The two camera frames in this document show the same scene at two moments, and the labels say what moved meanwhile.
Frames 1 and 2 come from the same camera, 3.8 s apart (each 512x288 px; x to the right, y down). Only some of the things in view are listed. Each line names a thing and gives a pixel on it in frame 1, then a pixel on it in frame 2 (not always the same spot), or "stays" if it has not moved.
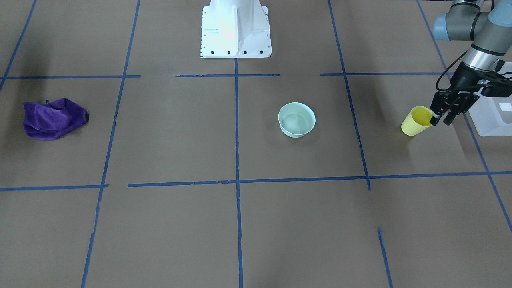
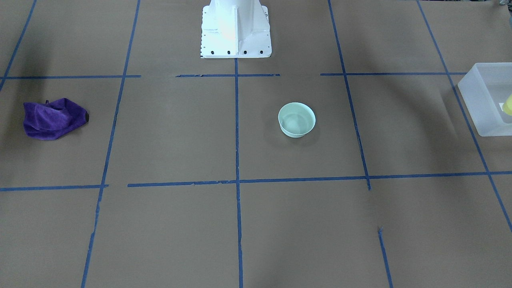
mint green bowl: [296, 119] stays
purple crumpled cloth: [50, 121] stays
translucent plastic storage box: [492, 116] stays
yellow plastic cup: [417, 121] -> [507, 107]
